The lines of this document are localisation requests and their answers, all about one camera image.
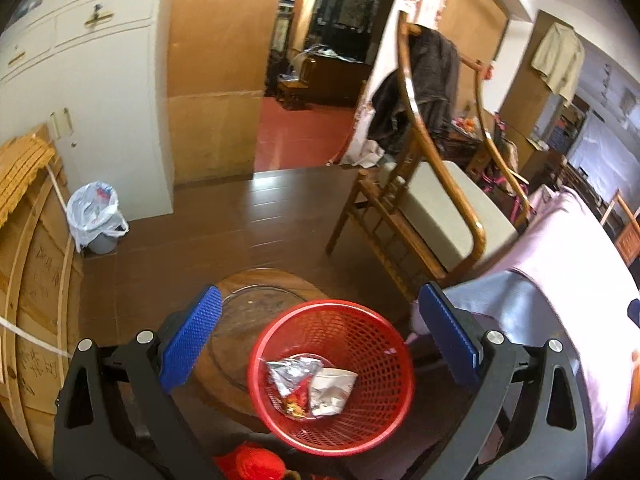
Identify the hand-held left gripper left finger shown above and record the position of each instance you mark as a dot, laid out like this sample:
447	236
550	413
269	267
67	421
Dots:
192	340

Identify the small wooden chair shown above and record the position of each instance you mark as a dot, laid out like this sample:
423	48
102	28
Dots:
292	92

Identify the beige seat cushion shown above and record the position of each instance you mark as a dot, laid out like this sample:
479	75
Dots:
440	220

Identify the wooden door panel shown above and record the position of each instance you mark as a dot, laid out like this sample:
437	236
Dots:
215	60

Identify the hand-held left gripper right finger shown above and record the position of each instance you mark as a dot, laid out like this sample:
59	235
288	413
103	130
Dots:
447	332

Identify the round wooden stool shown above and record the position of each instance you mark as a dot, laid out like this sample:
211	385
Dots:
235	360

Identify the dark jacket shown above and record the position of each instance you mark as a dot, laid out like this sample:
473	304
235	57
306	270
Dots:
430	75

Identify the grey bin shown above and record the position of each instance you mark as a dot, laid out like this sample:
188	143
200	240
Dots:
102	246

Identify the light wooden chair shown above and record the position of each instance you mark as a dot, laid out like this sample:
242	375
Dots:
627	240

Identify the dark wooden cabinet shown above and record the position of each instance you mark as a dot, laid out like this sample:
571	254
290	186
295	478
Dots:
345	10

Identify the white plastic bag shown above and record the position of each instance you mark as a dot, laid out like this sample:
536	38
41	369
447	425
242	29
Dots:
92	210

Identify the cardboard boxes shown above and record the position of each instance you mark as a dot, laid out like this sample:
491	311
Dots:
40	285

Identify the pink cloth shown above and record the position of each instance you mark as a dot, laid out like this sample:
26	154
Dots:
575	270

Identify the woven bamboo mat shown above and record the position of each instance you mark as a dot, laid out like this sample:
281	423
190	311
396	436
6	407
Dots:
22	170

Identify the brown wooden sideboard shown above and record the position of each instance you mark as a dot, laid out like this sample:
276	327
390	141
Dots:
340	80

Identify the pink bicycle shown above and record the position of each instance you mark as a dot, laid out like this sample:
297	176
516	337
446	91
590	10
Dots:
505	175

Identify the wooden armchair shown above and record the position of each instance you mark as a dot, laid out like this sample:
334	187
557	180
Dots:
372	190

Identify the beige hanging jacket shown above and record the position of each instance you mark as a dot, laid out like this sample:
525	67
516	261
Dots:
557	60

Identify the white crumpled wrapper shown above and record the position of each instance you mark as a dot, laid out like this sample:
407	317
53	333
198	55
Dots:
332	385

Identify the red round container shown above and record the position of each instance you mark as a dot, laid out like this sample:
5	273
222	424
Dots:
247	462

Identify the white cabinet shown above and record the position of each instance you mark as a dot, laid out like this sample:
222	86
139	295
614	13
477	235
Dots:
100	110

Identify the silver snack wrapper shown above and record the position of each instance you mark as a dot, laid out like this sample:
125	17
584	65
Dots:
290	375

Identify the red mesh basket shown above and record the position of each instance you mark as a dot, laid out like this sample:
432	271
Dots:
370	340

